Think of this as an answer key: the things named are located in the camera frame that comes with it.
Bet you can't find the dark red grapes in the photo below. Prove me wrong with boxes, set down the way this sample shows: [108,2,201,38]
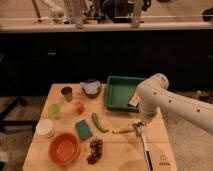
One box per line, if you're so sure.
[87,139,103,164]

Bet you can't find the dark bowl with cloth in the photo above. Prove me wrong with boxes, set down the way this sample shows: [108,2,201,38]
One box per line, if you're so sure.
[80,79,102,98]

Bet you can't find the small packet in tray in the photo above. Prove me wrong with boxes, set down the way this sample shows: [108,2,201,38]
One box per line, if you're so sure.
[129,94,139,107]

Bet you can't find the green plastic tray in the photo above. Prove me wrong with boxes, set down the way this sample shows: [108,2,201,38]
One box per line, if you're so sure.
[104,76,144,113]

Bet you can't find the orange tomato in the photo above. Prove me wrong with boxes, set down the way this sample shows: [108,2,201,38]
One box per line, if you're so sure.
[74,102,85,115]

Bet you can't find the white stacked plates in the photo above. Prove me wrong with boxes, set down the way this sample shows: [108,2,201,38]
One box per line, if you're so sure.
[36,119,54,138]

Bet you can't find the teal sponge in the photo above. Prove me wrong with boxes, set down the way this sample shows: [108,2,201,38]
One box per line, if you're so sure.
[75,120,93,141]

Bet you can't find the dark brown cup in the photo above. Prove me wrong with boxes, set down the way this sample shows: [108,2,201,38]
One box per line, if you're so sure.
[61,87,73,102]

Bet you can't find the light green cup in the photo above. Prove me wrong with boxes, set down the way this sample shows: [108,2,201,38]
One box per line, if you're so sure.
[48,103,61,119]

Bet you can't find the yellow banana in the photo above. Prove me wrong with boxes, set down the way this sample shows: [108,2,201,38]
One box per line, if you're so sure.
[112,125,134,134]

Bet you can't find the orange bowl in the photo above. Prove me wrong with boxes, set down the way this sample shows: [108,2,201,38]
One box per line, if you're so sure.
[48,133,81,166]

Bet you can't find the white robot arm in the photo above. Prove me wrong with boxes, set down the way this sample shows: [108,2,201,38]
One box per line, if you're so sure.
[136,73,213,134]

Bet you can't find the black office chair base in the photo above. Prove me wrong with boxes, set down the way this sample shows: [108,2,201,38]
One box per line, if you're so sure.
[0,96,38,133]

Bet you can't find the green chili pepper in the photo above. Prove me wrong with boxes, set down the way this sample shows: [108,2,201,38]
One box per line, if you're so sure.
[91,113,109,133]

